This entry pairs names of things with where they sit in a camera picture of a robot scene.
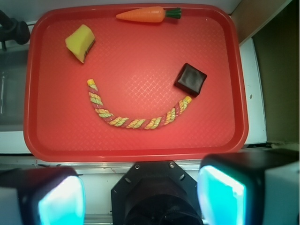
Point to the red plastic tray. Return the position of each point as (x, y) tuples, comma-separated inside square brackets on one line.
[(134, 66)]

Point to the orange toy carrot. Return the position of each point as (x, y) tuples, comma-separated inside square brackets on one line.
[(150, 14)]

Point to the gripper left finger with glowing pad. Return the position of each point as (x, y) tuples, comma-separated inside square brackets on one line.
[(42, 196)]

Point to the yellow-green sponge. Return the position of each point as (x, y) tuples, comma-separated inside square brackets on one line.
[(80, 42)]

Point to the black clamp knob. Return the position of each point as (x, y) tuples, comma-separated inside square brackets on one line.
[(11, 29)]

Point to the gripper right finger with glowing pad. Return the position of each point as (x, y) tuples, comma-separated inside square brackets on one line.
[(257, 187)]

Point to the dark brown square block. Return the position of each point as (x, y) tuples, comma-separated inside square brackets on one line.
[(190, 80)]

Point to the black octagonal mount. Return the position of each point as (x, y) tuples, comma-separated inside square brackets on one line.
[(155, 193)]

